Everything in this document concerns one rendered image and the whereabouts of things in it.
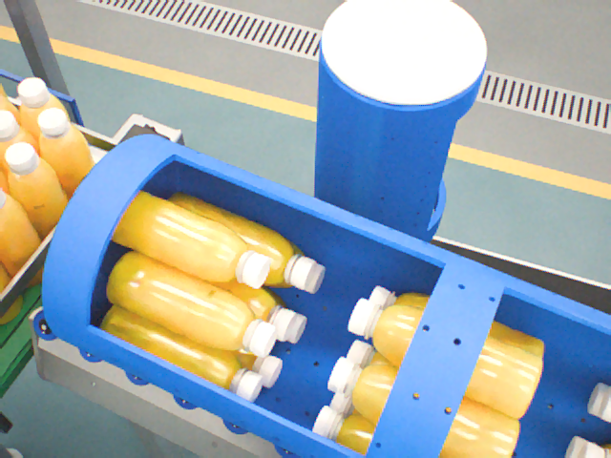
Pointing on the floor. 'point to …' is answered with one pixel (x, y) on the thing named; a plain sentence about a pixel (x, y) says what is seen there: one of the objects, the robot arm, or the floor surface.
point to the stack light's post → (35, 43)
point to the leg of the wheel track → (154, 444)
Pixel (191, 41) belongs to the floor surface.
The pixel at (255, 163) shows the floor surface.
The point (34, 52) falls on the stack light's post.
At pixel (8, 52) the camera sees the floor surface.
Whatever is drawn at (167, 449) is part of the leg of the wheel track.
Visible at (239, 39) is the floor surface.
